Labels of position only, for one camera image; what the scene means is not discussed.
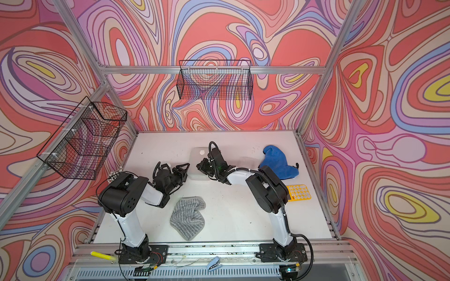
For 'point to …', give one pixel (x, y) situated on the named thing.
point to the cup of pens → (113, 175)
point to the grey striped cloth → (186, 219)
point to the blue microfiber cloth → (276, 160)
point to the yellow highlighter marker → (103, 256)
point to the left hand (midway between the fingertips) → (193, 167)
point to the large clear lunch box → (197, 154)
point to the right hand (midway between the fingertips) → (196, 170)
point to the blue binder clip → (213, 262)
